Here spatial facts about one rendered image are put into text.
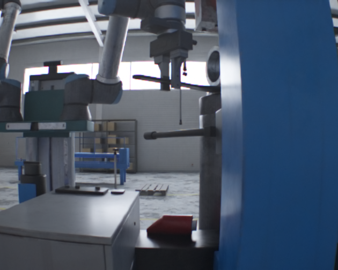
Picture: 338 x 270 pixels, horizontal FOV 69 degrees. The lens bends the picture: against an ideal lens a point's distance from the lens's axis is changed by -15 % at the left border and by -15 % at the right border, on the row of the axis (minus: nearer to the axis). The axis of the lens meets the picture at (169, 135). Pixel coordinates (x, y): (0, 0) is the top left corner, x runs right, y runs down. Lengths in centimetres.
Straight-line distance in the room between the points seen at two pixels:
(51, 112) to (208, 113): 117
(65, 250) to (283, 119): 37
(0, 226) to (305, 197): 47
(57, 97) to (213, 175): 122
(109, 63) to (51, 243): 127
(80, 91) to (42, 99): 34
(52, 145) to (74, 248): 152
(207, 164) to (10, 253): 64
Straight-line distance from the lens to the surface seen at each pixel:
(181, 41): 75
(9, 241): 46
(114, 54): 156
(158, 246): 68
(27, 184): 76
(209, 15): 121
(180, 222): 73
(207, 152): 88
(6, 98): 182
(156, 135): 88
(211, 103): 88
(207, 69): 101
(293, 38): 47
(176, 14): 80
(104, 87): 162
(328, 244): 50
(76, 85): 163
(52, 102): 183
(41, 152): 194
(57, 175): 190
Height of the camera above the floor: 132
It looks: 2 degrees up
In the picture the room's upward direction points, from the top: straight up
